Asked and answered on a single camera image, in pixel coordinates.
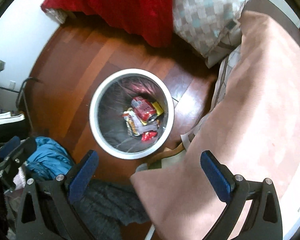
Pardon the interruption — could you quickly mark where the small red wrapper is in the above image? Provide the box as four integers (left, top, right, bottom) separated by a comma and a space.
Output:
141, 131, 158, 141

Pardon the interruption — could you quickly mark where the red fleece blanket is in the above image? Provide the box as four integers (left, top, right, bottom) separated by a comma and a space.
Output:
41, 0, 173, 48

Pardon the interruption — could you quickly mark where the white round trash bin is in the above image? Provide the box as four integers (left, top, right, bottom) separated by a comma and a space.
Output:
89, 69, 174, 159

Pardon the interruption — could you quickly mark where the orange snack bag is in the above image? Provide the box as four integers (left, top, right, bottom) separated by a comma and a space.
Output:
122, 108, 159, 137

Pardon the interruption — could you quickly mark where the blue jacket on floor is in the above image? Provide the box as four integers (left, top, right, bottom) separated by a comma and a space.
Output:
25, 137, 75, 180

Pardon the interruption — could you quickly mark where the checkered grey white quilt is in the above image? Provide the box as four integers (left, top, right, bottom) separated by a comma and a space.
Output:
172, 0, 249, 57

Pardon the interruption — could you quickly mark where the dark fuzzy slipper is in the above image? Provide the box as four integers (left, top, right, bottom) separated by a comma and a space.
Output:
73, 179, 149, 239

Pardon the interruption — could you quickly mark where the black bent cable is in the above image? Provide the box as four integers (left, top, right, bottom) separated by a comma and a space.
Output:
15, 76, 44, 131

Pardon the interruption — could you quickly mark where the yellow red box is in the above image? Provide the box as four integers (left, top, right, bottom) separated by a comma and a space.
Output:
151, 102, 164, 116

